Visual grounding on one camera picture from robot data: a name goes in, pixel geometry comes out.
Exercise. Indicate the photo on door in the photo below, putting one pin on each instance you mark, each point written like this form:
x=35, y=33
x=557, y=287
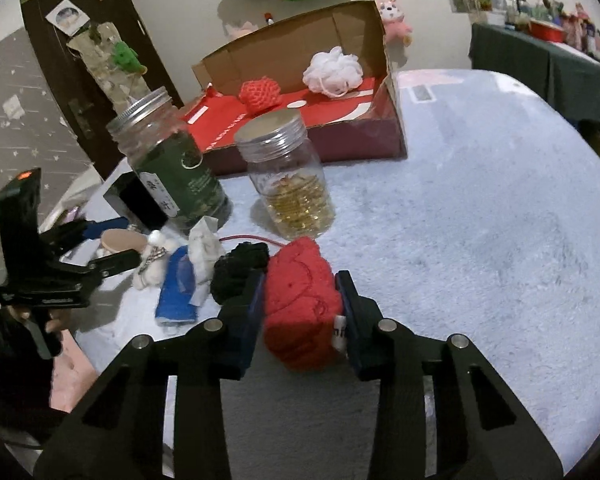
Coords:
x=67, y=17

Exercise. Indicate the red mesh pouf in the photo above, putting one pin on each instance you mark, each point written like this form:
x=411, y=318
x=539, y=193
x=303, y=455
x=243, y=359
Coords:
x=259, y=96

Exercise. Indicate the green plush toy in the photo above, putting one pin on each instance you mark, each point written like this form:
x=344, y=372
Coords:
x=127, y=57

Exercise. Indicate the clear hanging organizer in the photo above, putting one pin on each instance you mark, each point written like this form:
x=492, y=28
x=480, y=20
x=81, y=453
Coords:
x=105, y=75

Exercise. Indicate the white bath pouf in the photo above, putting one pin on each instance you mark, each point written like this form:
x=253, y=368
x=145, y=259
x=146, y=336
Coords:
x=332, y=72

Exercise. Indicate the glass jar of golden capsules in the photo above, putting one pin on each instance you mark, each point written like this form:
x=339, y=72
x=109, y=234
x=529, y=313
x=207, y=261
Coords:
x=290, y=180

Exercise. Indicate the black printed box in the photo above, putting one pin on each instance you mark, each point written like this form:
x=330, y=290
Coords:
x=140, y=200

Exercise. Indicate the blue cloth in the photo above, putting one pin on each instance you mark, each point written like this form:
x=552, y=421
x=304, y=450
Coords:
x=176, y=290

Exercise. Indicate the pink plush doll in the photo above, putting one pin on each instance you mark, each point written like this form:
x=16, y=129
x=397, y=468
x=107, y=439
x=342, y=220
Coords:
x=394, y=22

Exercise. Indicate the cluttered table with dark cloth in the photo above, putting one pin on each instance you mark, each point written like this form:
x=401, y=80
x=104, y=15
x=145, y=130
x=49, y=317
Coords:
x=580, y=25

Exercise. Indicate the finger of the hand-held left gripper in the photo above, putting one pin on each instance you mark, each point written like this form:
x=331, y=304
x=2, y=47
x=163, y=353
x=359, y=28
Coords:
x=115, y=261
x=105, y=228

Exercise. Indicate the red knitted cloth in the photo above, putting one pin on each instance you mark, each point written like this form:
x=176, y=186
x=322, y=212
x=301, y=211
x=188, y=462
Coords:
x=300, y=300

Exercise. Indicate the glass jar of green leaves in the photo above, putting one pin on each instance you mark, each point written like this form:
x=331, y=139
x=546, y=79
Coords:
x=180, y=180

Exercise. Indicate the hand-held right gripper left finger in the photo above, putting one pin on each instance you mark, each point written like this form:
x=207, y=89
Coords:
x=247, y=325

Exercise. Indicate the white bone-shaped figurine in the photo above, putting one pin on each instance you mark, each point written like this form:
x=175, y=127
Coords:
x=205, y=245

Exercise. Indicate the pale pink plush toy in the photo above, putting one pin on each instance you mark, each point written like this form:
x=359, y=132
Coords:
x=240, y=29

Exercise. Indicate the cardboard box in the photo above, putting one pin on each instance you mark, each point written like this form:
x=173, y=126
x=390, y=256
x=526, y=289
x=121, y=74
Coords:
x=280, y=45

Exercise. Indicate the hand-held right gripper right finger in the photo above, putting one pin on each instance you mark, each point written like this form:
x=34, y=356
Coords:
x=352, y=330

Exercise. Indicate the white fluffy hair accessory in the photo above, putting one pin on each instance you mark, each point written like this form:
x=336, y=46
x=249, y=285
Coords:
x=152, y=265

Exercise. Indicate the person's left hand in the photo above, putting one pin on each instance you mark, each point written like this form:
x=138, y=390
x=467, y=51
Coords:
x=57, y=321

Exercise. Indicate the red paper bag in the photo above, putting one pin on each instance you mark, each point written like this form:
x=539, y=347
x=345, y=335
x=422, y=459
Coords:
x=330, y=110

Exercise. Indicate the black knitted cloth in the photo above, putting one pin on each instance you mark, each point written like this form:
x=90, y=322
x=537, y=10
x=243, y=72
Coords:
x=237, y=270

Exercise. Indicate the white paper note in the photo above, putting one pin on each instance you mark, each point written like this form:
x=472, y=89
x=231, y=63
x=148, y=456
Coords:
x=14, y=107

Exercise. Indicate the red bowl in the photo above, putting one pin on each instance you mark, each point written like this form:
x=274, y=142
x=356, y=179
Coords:
x=547, y=31

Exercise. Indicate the person's left forearm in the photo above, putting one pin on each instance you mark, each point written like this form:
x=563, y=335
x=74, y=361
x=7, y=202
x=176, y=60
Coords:
x=15, y=390

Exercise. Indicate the table with green cloth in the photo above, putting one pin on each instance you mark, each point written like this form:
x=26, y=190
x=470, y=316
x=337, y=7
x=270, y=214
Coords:
x=520, y=65

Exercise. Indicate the dark brown door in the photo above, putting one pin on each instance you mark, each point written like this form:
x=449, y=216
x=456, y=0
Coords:
x=45, y=70

